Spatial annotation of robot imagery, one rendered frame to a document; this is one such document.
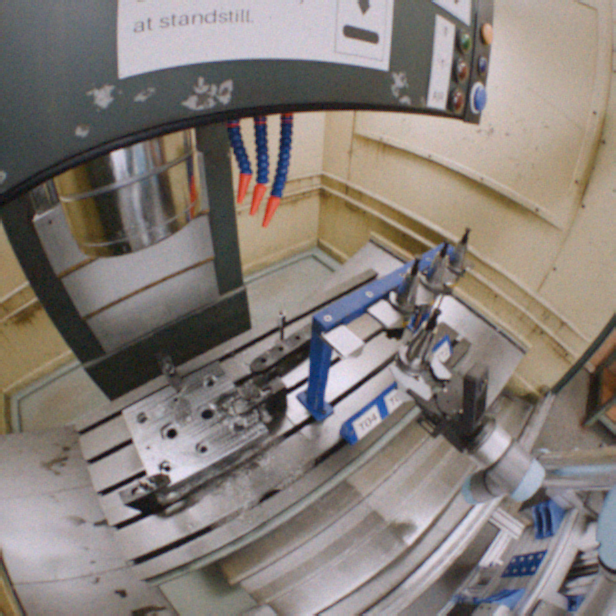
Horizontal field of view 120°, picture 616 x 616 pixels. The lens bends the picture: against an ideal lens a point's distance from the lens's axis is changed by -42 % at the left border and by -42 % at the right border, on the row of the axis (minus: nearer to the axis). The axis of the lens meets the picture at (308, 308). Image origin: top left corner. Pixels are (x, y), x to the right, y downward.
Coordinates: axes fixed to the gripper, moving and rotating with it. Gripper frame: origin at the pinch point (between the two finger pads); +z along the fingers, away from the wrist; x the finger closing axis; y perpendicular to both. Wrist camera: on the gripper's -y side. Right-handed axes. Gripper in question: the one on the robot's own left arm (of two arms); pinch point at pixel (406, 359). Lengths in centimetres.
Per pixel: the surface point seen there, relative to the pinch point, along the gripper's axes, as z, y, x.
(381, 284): 14.7, -2.8, 8.3
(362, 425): 0.6, 25.8, -3.1
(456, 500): -38, 52, 13
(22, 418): 88, 64, -123
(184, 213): 15.9, -28.4, -27.1
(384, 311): 9.7, -1.7, 3.9
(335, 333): 11.2, -1.6, -7.4
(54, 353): 104, 53, -87
